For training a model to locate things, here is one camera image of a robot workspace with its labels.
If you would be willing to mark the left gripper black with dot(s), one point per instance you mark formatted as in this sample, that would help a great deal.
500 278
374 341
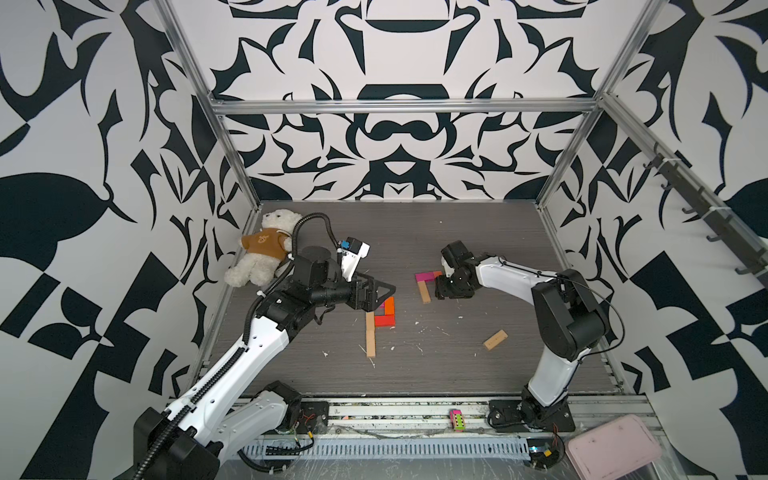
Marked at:
367 303

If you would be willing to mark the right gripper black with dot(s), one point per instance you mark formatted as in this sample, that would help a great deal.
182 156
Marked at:
440 290

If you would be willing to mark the natural wood block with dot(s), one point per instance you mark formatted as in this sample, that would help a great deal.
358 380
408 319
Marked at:
370 322
370 346
495 340
424 292

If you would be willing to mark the red block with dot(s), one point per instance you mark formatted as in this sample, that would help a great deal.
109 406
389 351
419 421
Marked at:
384 321

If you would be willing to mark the magenta block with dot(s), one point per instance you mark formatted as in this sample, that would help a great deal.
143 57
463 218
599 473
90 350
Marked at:
425 277

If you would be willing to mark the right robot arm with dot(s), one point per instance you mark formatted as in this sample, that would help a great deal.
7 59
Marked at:
571 322

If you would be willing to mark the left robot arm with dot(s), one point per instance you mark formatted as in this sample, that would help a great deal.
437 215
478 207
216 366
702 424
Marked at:
201 429

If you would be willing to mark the white teddy bear brown shirt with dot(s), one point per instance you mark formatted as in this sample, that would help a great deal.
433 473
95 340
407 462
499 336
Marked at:
264 251

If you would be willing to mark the green circuit board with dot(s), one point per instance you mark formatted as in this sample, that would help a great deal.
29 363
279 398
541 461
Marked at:
544 454

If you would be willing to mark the pink tray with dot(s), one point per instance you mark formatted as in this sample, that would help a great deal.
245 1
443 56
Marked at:
613 450

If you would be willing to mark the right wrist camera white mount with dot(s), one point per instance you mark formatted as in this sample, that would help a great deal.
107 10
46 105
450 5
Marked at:
454 256

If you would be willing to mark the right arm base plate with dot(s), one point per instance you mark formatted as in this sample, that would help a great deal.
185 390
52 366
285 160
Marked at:
527 415

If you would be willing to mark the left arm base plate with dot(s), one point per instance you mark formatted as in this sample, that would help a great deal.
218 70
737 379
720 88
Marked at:
306 416

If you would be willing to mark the white cable duct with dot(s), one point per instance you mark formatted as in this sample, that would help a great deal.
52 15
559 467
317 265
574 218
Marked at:
396 449

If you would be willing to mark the wall hook rail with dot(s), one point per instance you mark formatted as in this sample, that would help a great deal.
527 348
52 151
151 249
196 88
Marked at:
703 204

